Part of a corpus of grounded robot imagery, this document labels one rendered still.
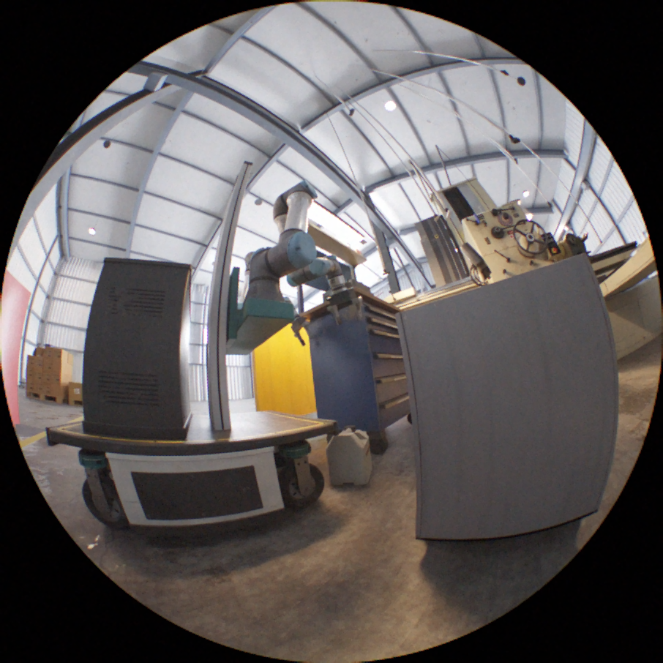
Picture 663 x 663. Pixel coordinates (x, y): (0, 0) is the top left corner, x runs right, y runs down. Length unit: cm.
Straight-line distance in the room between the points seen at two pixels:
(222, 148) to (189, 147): 132
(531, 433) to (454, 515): 21
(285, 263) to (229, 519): 78
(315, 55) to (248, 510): 849
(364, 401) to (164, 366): 94
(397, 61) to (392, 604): 866
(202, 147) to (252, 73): 330
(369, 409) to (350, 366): 26
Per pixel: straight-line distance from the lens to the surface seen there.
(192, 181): 979
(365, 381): 112
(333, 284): 96
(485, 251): 231
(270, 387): 195
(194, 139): 922
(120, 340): 67
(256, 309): 63
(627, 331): 287
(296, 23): 815
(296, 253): 66
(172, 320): 65
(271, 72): 840
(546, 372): 39
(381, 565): 57
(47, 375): 598
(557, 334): 40
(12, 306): 178
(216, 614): 55
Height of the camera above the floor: 45
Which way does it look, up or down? 15 degrees up
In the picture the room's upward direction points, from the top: 7 degrees counter-clockwise
